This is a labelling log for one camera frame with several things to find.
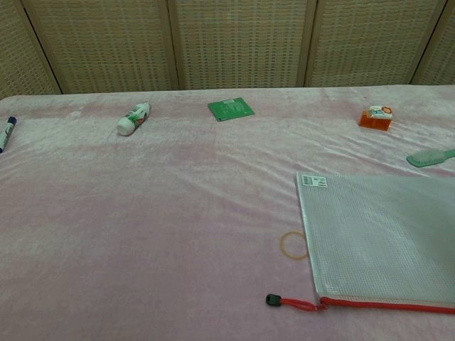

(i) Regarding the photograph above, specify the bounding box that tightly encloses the white mesh zipper pouch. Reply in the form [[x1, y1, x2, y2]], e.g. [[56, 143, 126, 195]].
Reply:
[[296, 171, 455, 315]]

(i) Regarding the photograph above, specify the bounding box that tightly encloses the green circuit board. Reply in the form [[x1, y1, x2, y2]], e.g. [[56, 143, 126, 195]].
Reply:
[[207, 97, 256, 122]]

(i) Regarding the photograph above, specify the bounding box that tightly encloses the tan rubber band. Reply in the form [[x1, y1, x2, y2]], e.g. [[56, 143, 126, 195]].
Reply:
[[279, 231, 309, 260]]

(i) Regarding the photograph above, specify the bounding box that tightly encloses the pink velvet tablecloth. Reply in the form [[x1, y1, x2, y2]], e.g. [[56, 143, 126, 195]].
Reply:
[[0, 85, 455, 341]]

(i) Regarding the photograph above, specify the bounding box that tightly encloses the white glue bottle green label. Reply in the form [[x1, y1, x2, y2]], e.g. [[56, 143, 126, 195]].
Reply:
[[117, 102, 153, 136]]

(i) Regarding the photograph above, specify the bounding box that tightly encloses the small orange box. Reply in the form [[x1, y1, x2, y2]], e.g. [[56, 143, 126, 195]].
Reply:
[[358, 104, 395, 132]]

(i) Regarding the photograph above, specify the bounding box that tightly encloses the green hairbrush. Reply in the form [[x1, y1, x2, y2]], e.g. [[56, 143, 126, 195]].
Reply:
[[406, 148, 455, 168]]

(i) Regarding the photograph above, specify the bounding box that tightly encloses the blue capped marker pen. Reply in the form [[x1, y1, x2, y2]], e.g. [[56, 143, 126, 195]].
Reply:
[[0, 115, 18, 154]]

